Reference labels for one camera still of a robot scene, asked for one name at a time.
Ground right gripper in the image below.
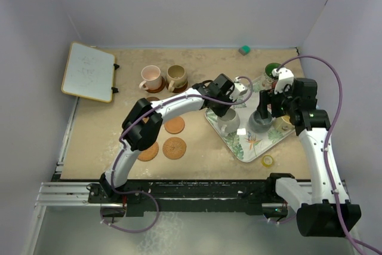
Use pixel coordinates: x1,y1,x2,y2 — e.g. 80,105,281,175
258,82,298,119

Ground cream mug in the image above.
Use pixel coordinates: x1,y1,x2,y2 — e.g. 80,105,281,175
272,115,294,133

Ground grey blue mug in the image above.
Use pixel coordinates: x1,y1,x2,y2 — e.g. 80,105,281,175
248,110,272,134

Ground white mug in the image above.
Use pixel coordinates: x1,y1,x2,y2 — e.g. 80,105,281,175
217,109,241,136

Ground brown ringed wood coaster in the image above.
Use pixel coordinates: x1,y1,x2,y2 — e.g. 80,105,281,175
165,80,188,94

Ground tan ceramic mug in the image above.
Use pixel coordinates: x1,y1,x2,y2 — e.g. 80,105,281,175
166,65,187,92

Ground light wood coaster smooth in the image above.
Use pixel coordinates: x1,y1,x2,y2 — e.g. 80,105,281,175
164,116,185,134

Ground dark walnut coaster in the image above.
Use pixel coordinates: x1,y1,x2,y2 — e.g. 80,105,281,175
146,97,159,102

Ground pink mug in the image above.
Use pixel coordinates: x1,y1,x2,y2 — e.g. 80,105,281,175
139,65,162,89

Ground woven rattan coaster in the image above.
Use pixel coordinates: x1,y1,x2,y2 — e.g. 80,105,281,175
162,137,187,159
138,142,159,162

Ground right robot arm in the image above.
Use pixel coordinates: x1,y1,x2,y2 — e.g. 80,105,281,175
256,78,361,238

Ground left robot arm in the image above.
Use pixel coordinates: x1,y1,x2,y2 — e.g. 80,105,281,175
100,73,248,202

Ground green cup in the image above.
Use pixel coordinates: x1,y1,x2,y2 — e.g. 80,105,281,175
264,62,281,84

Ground leaf pattern tray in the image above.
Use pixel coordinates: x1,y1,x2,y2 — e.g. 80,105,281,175
205,75,294,162

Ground green eraser block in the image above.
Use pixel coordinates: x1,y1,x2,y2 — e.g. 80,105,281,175
238,45,251,56

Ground yellow tape roll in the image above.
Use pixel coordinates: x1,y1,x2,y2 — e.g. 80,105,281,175
261,155,274,167

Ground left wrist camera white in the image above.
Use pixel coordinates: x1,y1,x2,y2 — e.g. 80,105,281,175
229,78,248,101

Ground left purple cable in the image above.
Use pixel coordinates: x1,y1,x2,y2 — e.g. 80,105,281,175
100,76,254,234

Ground purple cable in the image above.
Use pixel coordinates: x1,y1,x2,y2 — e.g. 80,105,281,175
100,76,254,234
276,54,382,254

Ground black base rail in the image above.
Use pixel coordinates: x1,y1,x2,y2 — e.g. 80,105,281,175
81,179,289,220

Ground small whiteboard wooden frame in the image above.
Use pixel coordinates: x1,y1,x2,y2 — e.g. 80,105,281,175
61,42,116,103

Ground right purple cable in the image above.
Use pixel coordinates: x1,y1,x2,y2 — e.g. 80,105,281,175
276,54,382,254

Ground aluminium frame rail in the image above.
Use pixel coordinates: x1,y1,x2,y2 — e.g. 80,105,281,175
36,182,89,207

